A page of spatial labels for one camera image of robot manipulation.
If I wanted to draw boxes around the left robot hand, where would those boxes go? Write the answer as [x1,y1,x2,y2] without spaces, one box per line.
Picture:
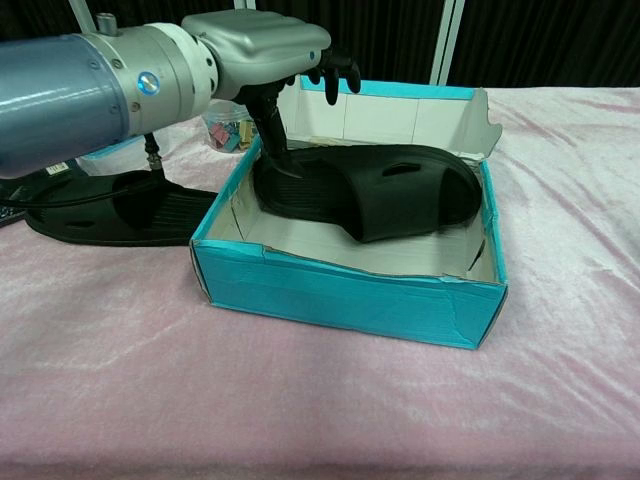
[180,10,362,177]

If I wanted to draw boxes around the black shoe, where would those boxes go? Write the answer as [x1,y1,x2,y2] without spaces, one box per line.
[252,143,484,245]
[23,169,221,249]

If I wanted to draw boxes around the teal cardboard shoe box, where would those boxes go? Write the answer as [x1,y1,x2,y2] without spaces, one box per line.
[189,74,510,350]

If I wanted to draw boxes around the round jar colourful clips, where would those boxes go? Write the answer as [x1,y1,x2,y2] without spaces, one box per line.
[202,99,261,154]

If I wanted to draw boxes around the blue lidded plastic container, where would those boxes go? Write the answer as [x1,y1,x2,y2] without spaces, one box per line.
[79,135,151,176]

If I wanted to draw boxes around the black pleated curtain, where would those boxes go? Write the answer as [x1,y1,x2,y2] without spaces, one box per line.
[0,0,640,90]

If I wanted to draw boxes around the pink velvet tablecloth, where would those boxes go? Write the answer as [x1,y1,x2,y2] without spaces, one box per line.
[0,84,640,480]

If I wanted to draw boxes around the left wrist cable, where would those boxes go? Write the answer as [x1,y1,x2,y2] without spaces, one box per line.
[0,133,167,209]

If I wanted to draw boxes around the white aluminium frame post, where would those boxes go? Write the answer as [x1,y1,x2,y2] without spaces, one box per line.
[432,0,476,89]

